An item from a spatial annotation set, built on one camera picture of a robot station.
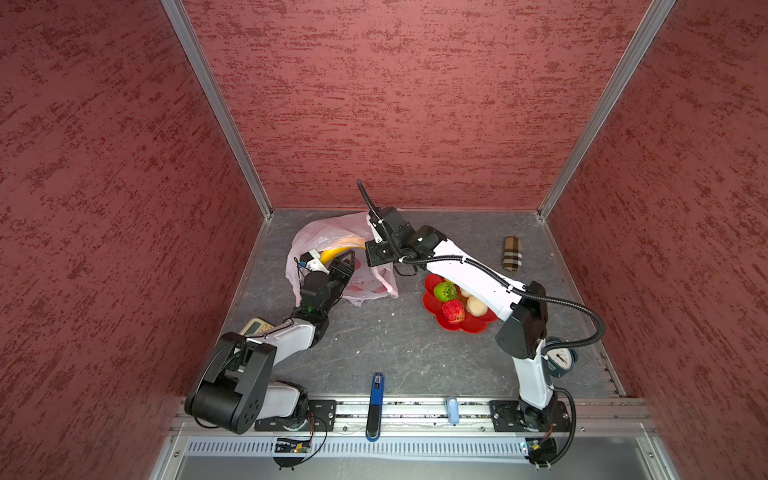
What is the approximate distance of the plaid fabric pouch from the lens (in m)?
1.04

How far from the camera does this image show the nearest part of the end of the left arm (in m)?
0.68

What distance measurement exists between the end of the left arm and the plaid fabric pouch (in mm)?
572
